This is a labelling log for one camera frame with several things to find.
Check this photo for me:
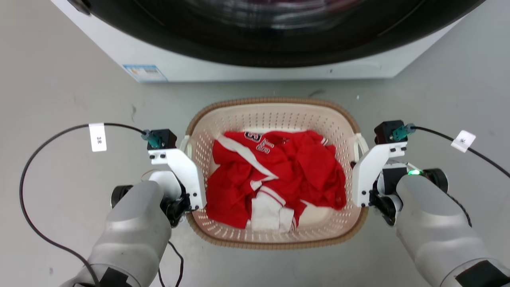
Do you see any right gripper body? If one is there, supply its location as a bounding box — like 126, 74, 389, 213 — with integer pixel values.
368, 161, 423, 227

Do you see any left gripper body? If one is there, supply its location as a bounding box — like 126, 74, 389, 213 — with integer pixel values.
149, 170, 193, 228

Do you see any beige perforated laundry basket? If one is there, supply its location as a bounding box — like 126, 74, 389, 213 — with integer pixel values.
184, 96, 370, 251

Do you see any red and white sports jersey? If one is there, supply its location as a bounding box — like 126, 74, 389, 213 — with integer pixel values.
206, 130, 347, 234

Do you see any blue energy label sticker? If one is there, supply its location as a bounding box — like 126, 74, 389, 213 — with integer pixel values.
122, 64, 168, 83

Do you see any white washing machine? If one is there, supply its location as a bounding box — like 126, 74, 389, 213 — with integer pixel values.
51, 0, 467, 83

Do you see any black round washing machine door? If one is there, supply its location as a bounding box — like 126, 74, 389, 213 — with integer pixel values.
67, 0, 487, 68

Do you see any white left camera bracket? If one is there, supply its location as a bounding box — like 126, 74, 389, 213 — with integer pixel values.
148, 147, 207, 211

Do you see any white camera bracket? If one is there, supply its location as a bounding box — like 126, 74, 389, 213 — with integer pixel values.
148, 147, 207, 211
352, 141, 408, 208

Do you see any white right camera bracket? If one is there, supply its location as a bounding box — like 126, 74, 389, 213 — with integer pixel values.
352, 141, 408, 208

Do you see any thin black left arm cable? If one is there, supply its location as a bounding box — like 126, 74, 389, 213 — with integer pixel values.
157, 240, 185, 287

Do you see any white right cable tag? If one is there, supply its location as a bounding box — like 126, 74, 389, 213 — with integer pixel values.
451, 130, 477, 153

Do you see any white cable tag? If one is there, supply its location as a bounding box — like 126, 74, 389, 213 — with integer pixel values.
88, 122, 108, 153
451, 130, 477, 153

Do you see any white left cable tag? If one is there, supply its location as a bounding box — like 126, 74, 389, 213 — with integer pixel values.
88, 122, 108, 153

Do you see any black right camera cable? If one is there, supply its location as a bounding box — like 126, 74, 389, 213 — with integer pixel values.
413, 126, 510, 179

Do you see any black camera cable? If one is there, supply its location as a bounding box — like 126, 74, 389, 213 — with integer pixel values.
19, 122, 147, 287
413, 126, 510, 179

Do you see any black left camera cable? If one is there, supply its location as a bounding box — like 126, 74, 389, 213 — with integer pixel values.
19, 122, 147, 287

